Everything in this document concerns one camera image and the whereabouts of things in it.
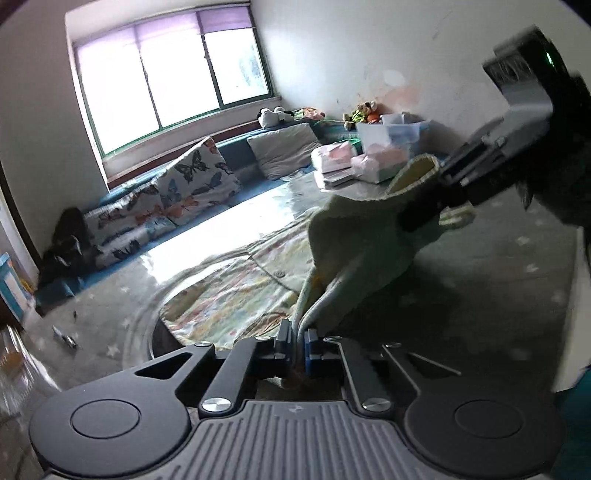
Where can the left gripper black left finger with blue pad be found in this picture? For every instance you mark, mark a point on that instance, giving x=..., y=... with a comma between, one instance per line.
x=282, y=348

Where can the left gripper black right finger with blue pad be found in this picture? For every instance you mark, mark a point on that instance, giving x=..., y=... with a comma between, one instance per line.
x=314, y=353

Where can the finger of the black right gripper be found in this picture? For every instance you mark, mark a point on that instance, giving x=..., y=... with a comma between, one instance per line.
x=434, y=204

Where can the green patterned children's garment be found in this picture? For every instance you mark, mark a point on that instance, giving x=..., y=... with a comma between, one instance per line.
x=312, y=272

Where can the white pink packaged bag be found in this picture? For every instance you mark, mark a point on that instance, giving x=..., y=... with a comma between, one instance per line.
x=333, y=157

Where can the orange green plush toys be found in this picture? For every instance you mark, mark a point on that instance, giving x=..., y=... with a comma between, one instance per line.
x=365, y=112

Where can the black round induction cooktop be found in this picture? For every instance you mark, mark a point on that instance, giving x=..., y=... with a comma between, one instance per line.
x=162, y=341

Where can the grey pillow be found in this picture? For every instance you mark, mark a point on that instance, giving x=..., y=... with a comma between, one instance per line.
x=282, y=152

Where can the white plush toy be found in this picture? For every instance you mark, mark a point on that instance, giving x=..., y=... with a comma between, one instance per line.
x=271, y=118

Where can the butterfly print cushion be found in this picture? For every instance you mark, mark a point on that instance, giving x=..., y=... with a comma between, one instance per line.
x=196, y=181

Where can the small metal tool on mat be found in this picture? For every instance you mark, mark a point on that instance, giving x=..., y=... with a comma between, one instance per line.
x=64, y=338

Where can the clear plastic bag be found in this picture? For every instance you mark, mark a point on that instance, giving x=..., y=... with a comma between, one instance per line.
x=25, y=382

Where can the blue white cardboard box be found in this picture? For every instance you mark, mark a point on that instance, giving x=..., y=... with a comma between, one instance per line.
x=16, y=301

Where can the black bag by wall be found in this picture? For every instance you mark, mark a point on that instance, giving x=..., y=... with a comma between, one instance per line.
x=72, y=253

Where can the window with green frame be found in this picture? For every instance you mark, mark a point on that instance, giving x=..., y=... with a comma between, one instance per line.
x=151, y=75

